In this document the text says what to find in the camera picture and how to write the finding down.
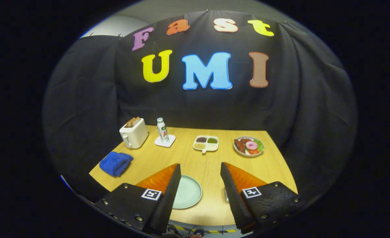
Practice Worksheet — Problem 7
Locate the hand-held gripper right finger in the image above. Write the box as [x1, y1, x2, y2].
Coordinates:
[220, 162, 306, 234]

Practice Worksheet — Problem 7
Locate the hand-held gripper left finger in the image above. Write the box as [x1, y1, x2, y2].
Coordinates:
[94, 163, 181, 236]

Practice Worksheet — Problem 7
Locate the pale green plate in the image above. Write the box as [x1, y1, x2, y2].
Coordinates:
[173, 175, 203, 210]

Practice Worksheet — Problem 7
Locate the yellow and black floor tape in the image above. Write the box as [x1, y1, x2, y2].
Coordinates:
[174, 225, 237, 234]

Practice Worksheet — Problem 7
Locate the white plate with food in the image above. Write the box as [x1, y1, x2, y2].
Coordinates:
[233, 136, 265, 157]

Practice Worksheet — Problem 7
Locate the white square coaster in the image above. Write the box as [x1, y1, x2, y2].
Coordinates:
[154, 134, 176, 148]

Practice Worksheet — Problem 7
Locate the white divided dish with beans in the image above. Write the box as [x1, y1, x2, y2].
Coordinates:
[193, 135, 219, 154]

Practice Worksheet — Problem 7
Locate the folded blue towel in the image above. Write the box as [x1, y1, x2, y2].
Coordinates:
[99, 151, 134, 177]

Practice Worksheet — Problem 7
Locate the small plastic drink bottle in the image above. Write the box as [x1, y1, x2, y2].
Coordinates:
[157, 118, 170, 143]

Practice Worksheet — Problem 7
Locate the white toaster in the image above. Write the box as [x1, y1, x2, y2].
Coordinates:
[119, 118, 149, 149]

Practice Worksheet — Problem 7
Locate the black backdrop cloth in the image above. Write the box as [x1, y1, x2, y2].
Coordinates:
[42, 10, 358, 205]

